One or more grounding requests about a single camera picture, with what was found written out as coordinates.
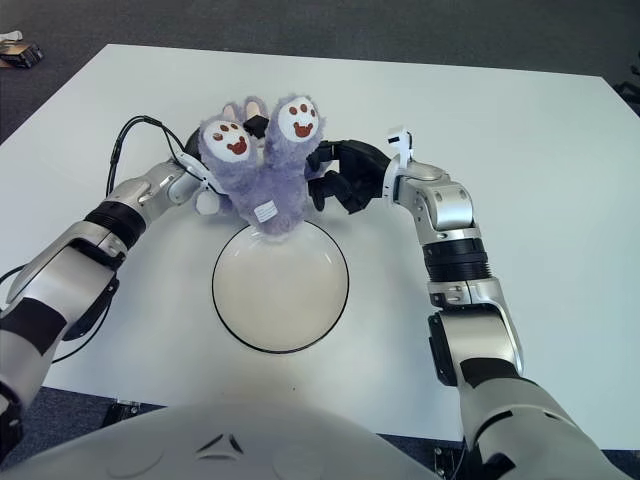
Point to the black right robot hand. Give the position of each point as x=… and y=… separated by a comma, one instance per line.
x=360, y=170

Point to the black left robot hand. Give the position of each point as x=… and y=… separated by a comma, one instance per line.
x=194, y=145

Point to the purple plush bunny doll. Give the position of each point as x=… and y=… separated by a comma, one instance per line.
x=265, y=185

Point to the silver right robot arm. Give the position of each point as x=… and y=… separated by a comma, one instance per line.
x=475, y=325

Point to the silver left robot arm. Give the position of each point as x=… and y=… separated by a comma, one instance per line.
x=75, y=265

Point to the white plate with black rim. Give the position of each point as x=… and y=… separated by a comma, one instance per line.
x=280, y=300

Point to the small black cardboard box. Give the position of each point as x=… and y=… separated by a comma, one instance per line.
x=20, y=54

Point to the black chair base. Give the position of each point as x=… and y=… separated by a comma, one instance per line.
x=630, y=90

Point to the grey robot torso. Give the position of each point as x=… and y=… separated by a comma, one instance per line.
x=225, y=445

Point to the metal table leg bracket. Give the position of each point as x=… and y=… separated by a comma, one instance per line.
x=450, y=465
x=122, y=410

